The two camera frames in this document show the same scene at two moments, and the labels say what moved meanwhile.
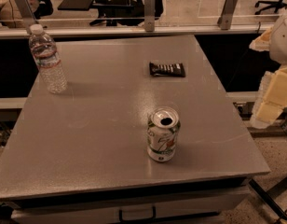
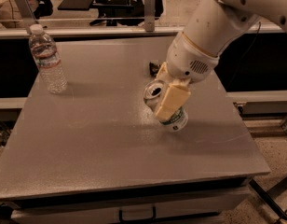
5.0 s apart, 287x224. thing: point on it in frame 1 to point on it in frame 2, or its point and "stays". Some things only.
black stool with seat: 119,5 stays
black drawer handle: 148,220 stays
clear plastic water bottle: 44,49 stays
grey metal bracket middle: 149,4 stays
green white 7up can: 162,133 to 153,93
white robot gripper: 282,42 to 187,61
